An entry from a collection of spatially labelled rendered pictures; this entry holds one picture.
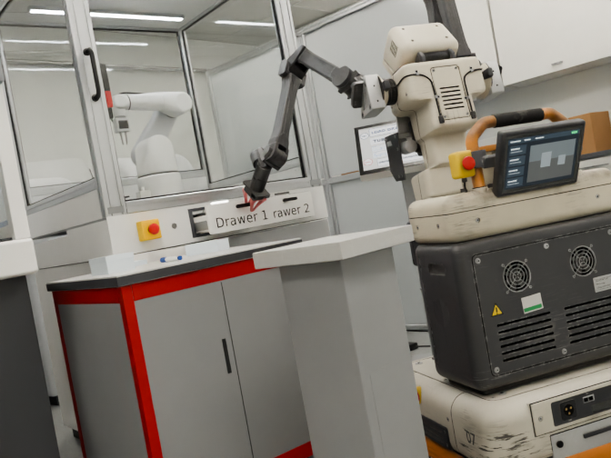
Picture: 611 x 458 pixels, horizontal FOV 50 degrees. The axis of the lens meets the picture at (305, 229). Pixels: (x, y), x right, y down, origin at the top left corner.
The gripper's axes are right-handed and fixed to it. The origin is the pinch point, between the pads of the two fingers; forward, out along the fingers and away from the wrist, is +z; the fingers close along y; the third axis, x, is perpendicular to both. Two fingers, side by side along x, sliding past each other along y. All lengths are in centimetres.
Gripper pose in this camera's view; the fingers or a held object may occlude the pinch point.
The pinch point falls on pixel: (250, 206)
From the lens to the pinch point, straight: 250.6
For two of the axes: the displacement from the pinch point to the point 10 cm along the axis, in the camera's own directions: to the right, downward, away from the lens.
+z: -3.2, 7.6, 5.6
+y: -5.7, -6.3, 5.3
